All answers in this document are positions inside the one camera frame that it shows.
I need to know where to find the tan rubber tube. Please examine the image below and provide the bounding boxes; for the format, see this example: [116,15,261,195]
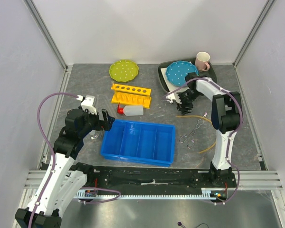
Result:
[176,115,217,154]

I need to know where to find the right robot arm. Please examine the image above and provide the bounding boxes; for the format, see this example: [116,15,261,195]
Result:
[177,73,243,187]

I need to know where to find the green polka dot plate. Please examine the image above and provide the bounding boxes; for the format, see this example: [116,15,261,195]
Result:
[109,59,139,83]

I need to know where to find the white wash bottle red cap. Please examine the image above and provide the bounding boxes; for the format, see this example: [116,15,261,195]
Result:
[117,103,144,116]

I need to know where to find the blue divided plastic bin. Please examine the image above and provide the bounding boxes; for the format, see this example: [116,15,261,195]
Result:
[100,119,175,167]

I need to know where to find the round glass flask white stopper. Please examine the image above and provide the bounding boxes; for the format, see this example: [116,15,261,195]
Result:
[89,130,99,140]

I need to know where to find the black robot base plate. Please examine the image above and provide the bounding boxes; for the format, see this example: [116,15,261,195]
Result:
[71,162,237,193]

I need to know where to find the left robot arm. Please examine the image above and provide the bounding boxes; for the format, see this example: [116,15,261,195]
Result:
[15,108,115,228]

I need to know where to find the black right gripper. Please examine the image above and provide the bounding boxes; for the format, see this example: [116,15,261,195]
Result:
[174,90,201,116]

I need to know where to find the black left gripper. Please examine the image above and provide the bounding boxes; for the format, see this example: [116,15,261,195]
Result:
[78,108,114,138]

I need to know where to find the blue polka dot plate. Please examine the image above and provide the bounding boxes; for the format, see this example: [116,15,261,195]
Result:
[165,60,200,88]

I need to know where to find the clear glass test tube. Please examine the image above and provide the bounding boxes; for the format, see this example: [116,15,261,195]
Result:
[149,114,166,119]

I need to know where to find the yellow test tube rack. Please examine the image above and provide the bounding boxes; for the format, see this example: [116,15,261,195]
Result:
[111,82,152,109]

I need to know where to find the dark grey tray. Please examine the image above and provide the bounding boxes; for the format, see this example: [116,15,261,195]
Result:
[158,57,217,93]

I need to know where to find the metal crucible tongs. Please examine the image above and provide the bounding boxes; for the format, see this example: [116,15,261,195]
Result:
[179,112,208,149]

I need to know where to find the white cable duct strip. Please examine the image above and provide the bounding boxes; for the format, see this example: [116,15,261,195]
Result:
[74,188,227,201]

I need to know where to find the pink mug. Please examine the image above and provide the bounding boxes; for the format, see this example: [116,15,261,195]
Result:
[195,52,210,72]

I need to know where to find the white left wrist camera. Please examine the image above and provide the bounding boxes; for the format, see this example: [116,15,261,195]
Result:
[80,95,97,115]

